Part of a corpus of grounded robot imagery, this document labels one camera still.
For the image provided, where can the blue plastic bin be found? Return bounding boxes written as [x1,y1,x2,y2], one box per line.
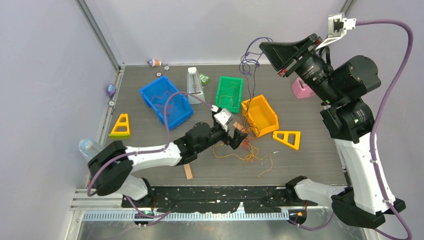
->
[139,75,194,130]

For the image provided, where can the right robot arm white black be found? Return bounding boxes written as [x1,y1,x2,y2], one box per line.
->
[259,34,406,229]

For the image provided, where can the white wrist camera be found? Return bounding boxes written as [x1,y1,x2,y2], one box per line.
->
[316,12,357,50]
[210,105,234,132]

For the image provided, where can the white metronome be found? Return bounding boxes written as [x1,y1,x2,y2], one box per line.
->
[187,67,205,101]

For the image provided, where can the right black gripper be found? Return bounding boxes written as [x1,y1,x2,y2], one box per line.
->
[259,32,342,105]

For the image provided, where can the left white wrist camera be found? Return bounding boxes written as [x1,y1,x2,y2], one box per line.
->
[210,105,234,132]

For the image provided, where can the tan wooden block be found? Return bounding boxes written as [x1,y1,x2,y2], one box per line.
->
[183,163,193,180]
[233,122,245,132]

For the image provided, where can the tan wooden block near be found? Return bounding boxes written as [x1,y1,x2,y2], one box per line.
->
[183,163,193,180]

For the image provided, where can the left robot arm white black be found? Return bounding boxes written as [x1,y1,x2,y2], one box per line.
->
[87,122,248,207]

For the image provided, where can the yellow triangle block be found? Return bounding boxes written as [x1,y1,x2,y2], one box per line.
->
[108,113,131,139]
[272,130,301,151]

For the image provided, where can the orange plastic bin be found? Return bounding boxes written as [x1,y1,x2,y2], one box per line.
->
[241,94,280,138]

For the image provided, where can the yellow triangle block left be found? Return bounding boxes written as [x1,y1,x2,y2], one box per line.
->
[108,113,131,139]

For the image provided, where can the tan wooden block far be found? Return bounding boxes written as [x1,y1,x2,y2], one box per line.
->
[233,122,245,132]

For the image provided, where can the clear blue plastic container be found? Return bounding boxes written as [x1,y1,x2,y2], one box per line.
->
[78,138,104,162]

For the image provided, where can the red-orange cable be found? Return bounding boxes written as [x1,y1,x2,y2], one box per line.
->
[150,89,176,115]

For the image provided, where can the green plastic bin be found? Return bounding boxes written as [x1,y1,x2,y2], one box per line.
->
[215,76,244,114]

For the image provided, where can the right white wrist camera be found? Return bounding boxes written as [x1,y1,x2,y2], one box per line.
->
[316,12,357,50]

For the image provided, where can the yellow cable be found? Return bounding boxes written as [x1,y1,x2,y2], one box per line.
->
[217,81,241,107]

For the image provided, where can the yellow triangle block right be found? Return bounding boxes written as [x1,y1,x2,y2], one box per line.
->
[272,130,301,151]

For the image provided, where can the small clown figurine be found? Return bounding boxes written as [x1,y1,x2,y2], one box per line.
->
[146,59,162,67]

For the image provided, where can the purple round toy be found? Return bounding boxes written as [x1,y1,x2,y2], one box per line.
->
[106,83,117,97]

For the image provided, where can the pink metronome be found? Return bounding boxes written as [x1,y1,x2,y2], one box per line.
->
[291,77,315,99]

